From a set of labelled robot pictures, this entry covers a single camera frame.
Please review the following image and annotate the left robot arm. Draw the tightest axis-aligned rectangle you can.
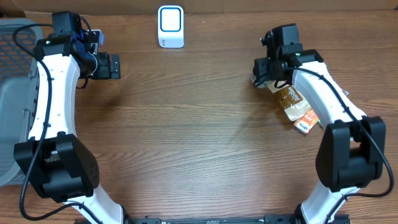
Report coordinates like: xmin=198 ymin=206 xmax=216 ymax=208
xmin=14 ymin=11 xmax=129 ymax=223

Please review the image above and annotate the grey plastic mesh basket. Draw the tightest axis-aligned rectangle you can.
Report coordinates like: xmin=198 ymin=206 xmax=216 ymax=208
xmin=1 ymin=18 xmax=39 ymax=186

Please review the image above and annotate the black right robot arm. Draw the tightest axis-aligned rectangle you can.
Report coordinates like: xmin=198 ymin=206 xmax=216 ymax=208
xmin=252 ymin=24 xmax=394 ymax=223

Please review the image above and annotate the green lid jar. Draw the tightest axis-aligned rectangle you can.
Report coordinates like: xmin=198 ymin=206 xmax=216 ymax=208
xmin=251 ymin=74 xmax=269 ymax=89

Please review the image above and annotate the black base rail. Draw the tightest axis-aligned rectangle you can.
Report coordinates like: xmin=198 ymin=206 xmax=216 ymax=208
xmin=124 ymin=215 xmax=303 ymax=224

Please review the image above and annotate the orange Kleenex tissue pack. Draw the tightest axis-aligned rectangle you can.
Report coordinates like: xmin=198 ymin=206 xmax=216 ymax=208
xmin=294 ymin=109 xmax=319 ymax=134

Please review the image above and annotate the brown white snack pouch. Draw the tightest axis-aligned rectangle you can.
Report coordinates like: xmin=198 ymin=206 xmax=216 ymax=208
xmin=267 ymin=81 xmax=312 ymax=121

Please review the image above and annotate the white barcode scanner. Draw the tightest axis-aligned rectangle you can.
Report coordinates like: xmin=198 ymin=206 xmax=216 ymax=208
xmin=157 ymin=5 xmax=185 ymax=49

